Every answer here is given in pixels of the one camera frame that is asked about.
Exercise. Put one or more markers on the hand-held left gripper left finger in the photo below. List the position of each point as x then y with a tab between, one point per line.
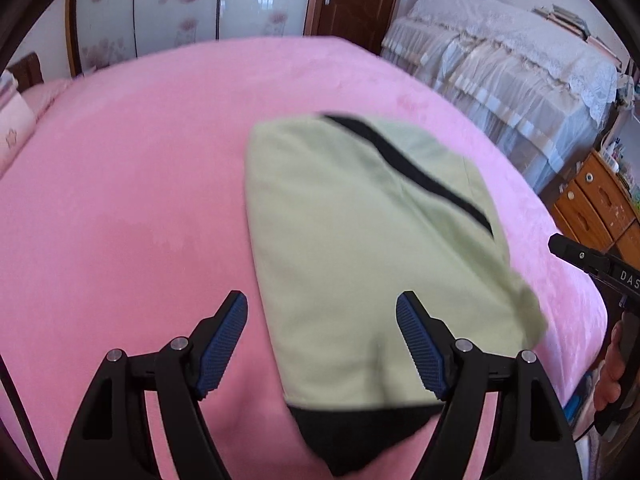
220	350

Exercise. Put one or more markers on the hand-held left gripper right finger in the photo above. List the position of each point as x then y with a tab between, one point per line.
420	345

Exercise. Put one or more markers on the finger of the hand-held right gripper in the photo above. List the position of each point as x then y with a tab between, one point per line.
570	250

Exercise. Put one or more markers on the green and black hooded jacket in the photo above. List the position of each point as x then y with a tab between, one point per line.
350	235

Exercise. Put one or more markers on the person's right hand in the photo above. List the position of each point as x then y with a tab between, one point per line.
609	385

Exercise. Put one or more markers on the wooden drawer cabinet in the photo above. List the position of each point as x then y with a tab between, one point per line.
595	200

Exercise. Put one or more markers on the bed with pink sheet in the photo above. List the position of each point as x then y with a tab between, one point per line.
125	185

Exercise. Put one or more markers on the stack of books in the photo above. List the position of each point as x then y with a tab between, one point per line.
565	17

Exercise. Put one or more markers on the pink flower print pillow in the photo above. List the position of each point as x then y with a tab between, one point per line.
12	130

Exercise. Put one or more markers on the dark wooden headboard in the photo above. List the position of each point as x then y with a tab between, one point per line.
27	67

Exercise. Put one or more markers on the floral sliding wardrobe doors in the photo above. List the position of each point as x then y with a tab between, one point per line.
150	0

